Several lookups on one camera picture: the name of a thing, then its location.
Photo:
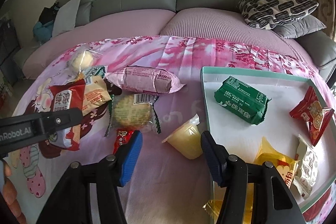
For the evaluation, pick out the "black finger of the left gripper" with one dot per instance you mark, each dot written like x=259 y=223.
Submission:
x=24 y=130

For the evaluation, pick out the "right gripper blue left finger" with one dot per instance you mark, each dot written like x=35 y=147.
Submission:
x=70 y=201

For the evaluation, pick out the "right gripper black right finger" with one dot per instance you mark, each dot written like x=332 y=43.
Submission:
x=291 y=216

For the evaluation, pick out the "yellow jelly cup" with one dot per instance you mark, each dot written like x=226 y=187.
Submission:
x=187 y=139

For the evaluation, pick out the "yellow biscuit snack packet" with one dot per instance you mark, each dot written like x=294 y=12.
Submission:
x=278 y=163

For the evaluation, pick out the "red white milk snack packet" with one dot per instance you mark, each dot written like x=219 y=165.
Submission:
x=67 y=97

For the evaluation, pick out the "grey green biscuit packet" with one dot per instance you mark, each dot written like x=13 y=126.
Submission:
x=93 y=73

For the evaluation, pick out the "person's left hand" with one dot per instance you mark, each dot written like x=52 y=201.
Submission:
x=10 y=195

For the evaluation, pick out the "green snack packet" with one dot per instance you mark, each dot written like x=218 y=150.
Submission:
x=242 y=100

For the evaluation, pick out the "teal rimmed white tray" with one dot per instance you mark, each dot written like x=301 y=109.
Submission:
x=281 y=130

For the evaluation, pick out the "white beige snack packet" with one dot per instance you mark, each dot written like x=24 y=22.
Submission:
x=306 y=173

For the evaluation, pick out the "small red snack packet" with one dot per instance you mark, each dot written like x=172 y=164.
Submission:
x=122 y=138

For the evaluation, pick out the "orange beige snack packet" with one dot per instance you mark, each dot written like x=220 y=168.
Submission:
x=95 y=94

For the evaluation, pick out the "clear wrapped round bun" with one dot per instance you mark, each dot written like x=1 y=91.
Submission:
x=83 y=58

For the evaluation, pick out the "red star-shaped snack packet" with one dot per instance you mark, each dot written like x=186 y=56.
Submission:
x=311 y=111

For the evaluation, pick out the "teal cloth bundle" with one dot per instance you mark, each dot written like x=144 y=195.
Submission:
x=43 y=32

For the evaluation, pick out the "clear packet green-edged round cake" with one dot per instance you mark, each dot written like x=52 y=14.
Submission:
x=133 y=111

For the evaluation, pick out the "pink floral cartoon blanket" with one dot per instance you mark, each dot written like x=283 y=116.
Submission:
x=166 y=186

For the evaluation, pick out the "black bag on sofa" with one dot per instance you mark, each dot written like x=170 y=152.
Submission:
x=49 y=14

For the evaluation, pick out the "light grey cushion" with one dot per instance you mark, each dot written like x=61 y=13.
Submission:
x=66 y=18

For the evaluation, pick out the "pink snack packet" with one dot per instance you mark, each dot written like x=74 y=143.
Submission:
x=145 y=80

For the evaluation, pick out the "black white patterned pillow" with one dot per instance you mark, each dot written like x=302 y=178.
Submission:
x=268 y=14

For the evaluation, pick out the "grey pillow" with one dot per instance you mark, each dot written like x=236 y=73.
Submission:
x=302 y=27

